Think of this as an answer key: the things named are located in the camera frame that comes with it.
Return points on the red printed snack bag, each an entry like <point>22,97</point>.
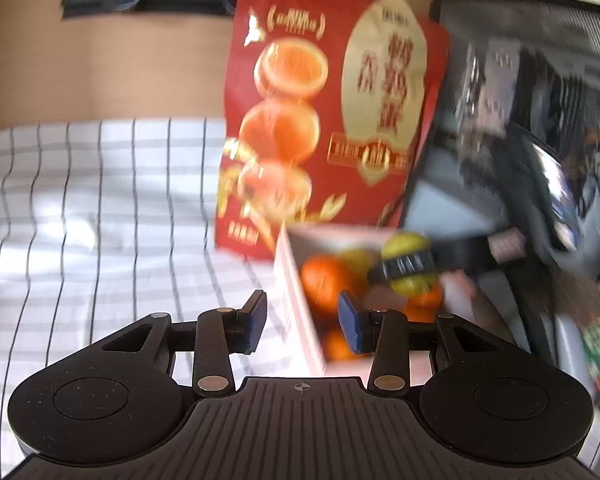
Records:
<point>305,110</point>

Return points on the white black-grid tablecloth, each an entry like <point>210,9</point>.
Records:
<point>80,210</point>

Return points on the large orange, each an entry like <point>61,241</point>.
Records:
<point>325,280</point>

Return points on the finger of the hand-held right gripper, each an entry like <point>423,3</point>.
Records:
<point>380,276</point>

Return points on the tangerine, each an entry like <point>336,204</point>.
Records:
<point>425,305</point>
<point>339,347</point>

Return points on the pink cardboard box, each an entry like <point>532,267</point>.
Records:
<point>295,300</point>

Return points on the person's right hand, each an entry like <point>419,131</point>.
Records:
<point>505,247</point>

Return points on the green guava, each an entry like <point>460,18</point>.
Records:
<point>405,244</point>

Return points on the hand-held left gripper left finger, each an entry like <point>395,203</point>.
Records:
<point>254,322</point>

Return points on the green apple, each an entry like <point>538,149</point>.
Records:
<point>356,261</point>

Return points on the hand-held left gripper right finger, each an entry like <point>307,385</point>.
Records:
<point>354,322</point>

